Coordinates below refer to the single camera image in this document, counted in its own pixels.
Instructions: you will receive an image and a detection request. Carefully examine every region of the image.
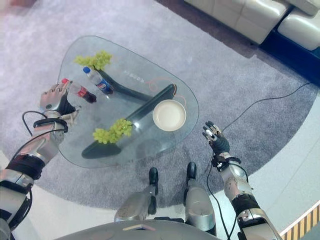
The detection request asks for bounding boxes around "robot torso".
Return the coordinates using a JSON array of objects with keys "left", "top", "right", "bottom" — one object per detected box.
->
[{"left": 56, "top": 218, "right": 216, "bottom": 240}]

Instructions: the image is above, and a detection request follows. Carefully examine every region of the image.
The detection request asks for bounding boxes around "robot left leg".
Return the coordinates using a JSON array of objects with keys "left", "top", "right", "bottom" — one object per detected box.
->
[{"left": 113, "top": 167, "right": 160, "bottom": 223}]

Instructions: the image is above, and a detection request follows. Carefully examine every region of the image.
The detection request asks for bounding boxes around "white round plate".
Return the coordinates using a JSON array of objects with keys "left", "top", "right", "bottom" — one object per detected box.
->
[{"left": 152, "top": 99, "right": 188, "bottom": 132}]

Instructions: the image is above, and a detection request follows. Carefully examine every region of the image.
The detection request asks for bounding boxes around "grey round rug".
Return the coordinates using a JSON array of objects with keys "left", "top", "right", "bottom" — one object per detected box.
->
[{"left": 0, "top": 0, "right": 320, "bottom": 209}]

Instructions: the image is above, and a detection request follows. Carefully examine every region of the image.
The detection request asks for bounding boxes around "robot right leg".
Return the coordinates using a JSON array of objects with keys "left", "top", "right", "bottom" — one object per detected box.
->
[{"left": 184, "top": 161, "right": 217, "bottom": 236}]

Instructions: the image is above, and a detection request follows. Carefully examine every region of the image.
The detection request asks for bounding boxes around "red label cola bottle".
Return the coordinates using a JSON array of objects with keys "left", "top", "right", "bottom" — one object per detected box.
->
[{"left": 61, "top": 78, "right": 98, "bottom": 104}]

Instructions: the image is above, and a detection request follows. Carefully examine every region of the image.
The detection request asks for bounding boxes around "black table base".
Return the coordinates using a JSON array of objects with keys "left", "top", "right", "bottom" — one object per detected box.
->
[{"left": 81, "top": 68, "right": 178, "bottom": 160}]

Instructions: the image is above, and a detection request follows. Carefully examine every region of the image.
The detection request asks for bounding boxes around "black floor cable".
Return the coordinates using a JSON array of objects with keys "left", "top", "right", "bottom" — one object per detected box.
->
[{"left": 206, "top": 81, "right": 314, "bottom": 240}]

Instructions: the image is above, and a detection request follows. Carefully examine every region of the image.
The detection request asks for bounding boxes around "glass coffee table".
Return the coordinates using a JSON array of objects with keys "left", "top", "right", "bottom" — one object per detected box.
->
[{"left": 57, "top": 35, "right": 200, "bottom": 169}]

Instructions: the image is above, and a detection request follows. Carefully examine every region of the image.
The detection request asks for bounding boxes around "green grape bunch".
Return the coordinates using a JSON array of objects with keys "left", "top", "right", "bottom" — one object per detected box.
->
[
  {"left": 92, "top": 118, "right": 134, "bottom": 145},
  {"left": 74, "top": 49, "right": 113, "bottom": 71}
]

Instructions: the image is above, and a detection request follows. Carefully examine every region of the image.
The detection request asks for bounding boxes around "yellow black striped strip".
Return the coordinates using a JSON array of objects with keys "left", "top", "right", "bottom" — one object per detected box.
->
[{"left": 279, "top": 197, "right": 320, "bottom": 240}]

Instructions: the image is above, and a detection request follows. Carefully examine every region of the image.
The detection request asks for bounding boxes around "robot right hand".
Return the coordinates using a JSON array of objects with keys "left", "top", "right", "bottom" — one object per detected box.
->
[{"left": 202, "top": 120, "right": 231, "bottom": 156}]

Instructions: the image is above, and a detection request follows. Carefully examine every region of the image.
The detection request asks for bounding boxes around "blue label cola bottle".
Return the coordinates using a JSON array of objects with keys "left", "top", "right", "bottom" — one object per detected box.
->
[{"left": 82, "top": 66, "right": 114, "bottom": 95}]

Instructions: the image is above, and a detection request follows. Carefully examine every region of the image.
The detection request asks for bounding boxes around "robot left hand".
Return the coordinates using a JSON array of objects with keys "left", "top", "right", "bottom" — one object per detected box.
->
[{"left": 39, "top": 83, "right": 82, "bottom": 124}]

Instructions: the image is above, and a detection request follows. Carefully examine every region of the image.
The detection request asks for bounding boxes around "robot leg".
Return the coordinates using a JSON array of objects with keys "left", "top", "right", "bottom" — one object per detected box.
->
[
  {"left": 113, "top": 167, "right": 160, "bottom": 223},
  {"left": 184, "top": 161, "right": 217, "bottom": 236}
]

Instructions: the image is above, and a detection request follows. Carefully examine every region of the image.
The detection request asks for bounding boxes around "white leather sofa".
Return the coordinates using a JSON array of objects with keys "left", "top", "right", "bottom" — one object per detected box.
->
[{"left": 184, "top": 0, "right": 320, "bottom": 51}]

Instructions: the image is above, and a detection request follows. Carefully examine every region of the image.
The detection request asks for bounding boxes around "orange thin cord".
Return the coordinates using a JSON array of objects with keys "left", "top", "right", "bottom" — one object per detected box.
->
[{"left": 148, "top": 77, "right": 188, "bottom": 109}]

